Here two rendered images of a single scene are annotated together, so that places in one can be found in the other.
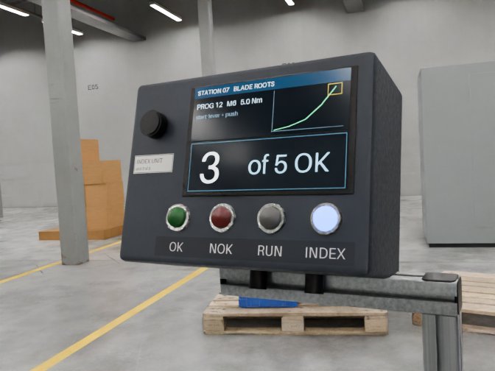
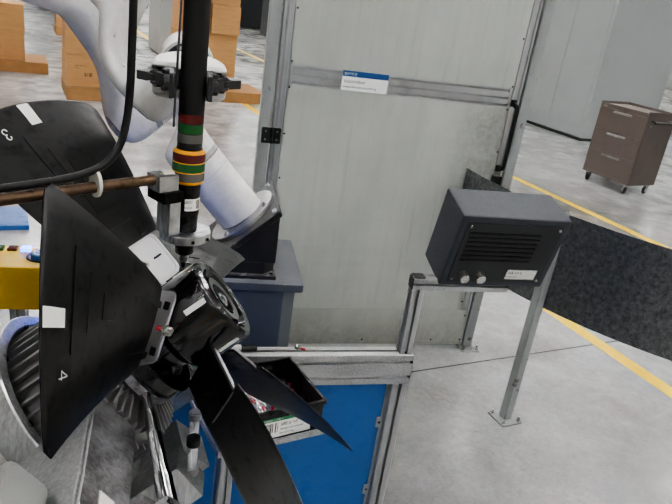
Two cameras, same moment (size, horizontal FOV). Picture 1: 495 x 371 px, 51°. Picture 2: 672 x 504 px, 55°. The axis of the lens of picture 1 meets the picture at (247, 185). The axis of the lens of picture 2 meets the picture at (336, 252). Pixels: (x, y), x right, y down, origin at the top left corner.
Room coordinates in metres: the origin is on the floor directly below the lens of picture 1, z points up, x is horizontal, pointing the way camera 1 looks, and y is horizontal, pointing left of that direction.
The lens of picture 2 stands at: (1.26, -1.25, 1.62)
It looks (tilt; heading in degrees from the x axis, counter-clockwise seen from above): 22 degrees down; 135
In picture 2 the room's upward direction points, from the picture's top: 8 degrees clockwise
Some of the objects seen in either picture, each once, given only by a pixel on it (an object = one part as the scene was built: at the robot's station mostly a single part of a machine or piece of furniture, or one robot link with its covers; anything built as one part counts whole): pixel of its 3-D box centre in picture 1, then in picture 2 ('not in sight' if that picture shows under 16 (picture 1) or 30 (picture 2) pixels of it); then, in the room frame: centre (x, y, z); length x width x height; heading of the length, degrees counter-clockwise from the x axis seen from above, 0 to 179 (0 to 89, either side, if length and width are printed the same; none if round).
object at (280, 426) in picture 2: not in sight; (258, 401); (0.42, -0.56, 0.85); 0.22 x 0.17 x 0.07; 77
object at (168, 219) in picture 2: not in sight; (180, 205); (0.51, -0.81, 1.32); 0.09 x 0.07 x 0.10; 96
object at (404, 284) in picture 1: (330, 285); (459, 282); (0.50, -0.08, 1.04); 0.24 x 0.03 x 0.03; 61
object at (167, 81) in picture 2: not in sight; (162, 81); (0.48, -0.83, 1.48); 0.07 x 0.03 x 0.03; 151
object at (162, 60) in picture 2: not in sight; (188, 73); (0.41, -0.75, 1.48); 0.11 x 0.10 x 0.07; 151
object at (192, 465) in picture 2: not in sight; (192, 454); (0.63, -0.84, 0.99); 0.02 x 0.02 x 0.06
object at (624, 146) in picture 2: not in sight; (628, 148); (-1.70, 6.02, 0.45); 0.68 x 0.47 x 0.90; 166
